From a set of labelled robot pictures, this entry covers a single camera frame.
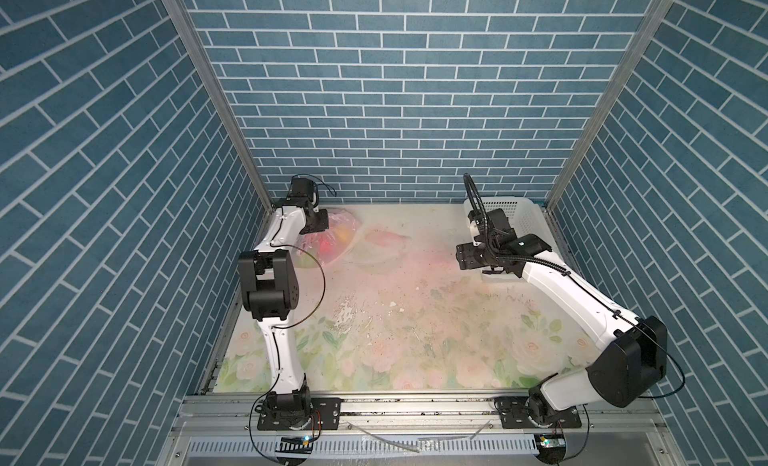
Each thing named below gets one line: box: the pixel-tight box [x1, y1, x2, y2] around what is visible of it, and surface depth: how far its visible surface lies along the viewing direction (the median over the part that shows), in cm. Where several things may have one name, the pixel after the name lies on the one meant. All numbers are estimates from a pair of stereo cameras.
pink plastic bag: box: [294, 209, 362, 268], surface depth 104 cm
